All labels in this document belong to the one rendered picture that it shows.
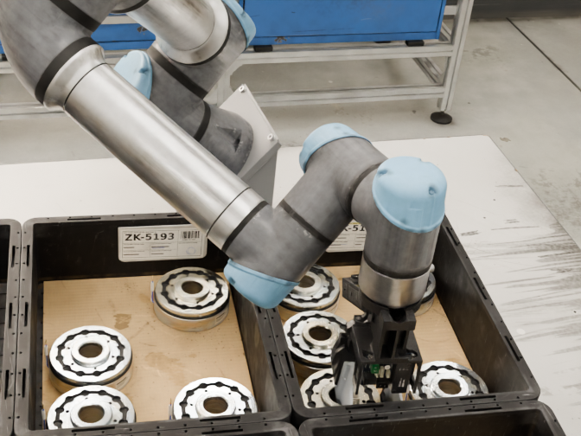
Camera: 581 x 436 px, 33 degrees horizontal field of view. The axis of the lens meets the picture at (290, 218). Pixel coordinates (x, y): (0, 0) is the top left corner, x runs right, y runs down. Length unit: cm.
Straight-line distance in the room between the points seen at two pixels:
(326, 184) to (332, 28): 227
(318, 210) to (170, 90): 52
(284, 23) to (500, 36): 141
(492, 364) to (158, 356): 43
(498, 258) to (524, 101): 216
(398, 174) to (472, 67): 309
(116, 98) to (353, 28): 227
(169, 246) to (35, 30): 41
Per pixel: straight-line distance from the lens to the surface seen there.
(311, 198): 106
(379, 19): 336
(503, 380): 126
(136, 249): 139
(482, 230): 184
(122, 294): 139
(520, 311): 168
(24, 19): 114
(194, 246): 140
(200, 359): 130
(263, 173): 160
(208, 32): 146
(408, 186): 98
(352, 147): 107
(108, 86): 113
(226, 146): 159
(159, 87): 152
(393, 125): 355
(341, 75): 385
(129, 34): 317
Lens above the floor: 173
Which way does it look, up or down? 35 degrees down
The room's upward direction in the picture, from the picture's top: 6 degrees clockwise
